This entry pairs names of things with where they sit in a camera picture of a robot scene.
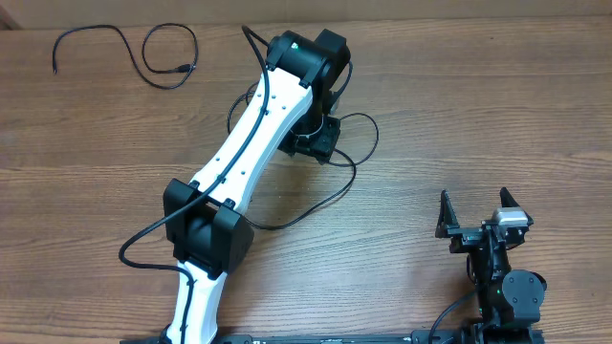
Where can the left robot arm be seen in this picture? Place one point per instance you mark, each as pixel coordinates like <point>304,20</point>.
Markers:
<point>290,111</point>

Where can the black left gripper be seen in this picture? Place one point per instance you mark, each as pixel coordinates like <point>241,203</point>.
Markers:
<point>322,147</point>

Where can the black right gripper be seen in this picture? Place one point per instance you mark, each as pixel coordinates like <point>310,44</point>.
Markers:
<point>463,237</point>

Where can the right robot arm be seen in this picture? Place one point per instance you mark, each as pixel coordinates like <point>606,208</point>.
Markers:
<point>508,299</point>

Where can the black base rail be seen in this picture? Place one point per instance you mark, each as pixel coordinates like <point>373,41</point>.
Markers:
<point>416,337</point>

